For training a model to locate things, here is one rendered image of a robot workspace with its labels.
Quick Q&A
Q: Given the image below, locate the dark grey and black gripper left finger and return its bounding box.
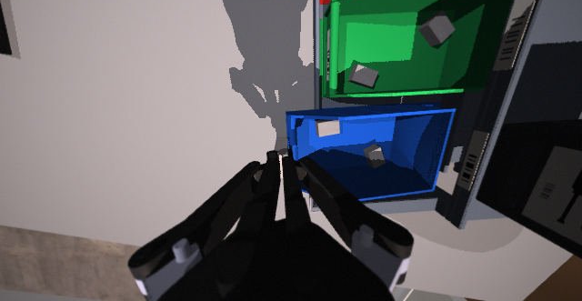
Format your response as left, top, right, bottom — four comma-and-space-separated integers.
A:
128, 137, 282, 301

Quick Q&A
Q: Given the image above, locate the blue bin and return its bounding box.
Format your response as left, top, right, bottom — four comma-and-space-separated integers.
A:
286, 104, 456, 201

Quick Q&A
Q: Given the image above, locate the black metal shelf rack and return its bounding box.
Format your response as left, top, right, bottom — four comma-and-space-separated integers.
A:
314, 0, 582, 229

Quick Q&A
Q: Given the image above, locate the black case with orange latches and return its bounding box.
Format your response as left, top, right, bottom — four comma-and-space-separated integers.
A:
477, 119, 582, 259

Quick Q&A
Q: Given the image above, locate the green bin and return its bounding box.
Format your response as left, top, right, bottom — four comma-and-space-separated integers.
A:
323, 0, 512, 98

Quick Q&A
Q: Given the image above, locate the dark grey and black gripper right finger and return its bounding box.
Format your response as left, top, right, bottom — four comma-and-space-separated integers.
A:
280, 136, 414, 294

